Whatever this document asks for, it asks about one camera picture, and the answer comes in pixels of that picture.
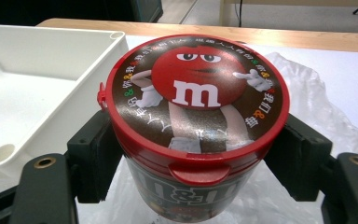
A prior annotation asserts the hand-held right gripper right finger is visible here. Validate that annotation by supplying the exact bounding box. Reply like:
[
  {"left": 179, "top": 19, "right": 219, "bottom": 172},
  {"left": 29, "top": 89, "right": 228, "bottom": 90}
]
[{"left": 263, "top": 113, "right": 336, "bottom": 203}]

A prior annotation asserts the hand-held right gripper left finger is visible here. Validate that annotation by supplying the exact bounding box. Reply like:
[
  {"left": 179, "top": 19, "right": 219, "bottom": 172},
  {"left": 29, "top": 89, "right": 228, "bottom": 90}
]
[{"left": 66, "top": 109, "right": 124, "bottom": 203}]

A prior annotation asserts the clear printed plastic bag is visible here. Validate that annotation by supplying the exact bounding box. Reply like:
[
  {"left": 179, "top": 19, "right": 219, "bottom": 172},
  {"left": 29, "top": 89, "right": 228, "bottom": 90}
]
[{"left": 74, "top": 50, "right": 358, "bottom": 224}]

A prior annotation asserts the white plastic bin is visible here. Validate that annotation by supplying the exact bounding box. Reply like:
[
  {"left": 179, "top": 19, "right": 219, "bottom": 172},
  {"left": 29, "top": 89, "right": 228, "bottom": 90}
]
[{"left": 0, "top": 23, "right": 131, "bottom": 201}]

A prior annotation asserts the red-lidded candy jar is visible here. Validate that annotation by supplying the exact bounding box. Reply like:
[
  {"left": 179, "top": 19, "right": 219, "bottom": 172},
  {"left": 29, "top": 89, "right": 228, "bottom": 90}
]
[{"left": 96, "top": 33, "right": 291, "bottom": 224}]

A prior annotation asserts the light wooden furniture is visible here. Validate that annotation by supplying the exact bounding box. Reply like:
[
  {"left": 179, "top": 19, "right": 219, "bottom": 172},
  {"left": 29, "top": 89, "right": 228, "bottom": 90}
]
[{"left": 219, "top": 0, "right": 358, "bottom": 35}]

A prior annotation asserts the dark cabinet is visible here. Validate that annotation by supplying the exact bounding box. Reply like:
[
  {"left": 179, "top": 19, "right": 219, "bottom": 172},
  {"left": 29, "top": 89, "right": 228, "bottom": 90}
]
[{"left": 0, "top": 0, "right": 164, "bottom": 28}]

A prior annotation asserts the black hanging cable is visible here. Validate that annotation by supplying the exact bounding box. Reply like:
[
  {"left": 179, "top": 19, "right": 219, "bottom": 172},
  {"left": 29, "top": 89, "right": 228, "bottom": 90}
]
[{"left": 234, "top": 0, "right": 244, "bottom": 28}]

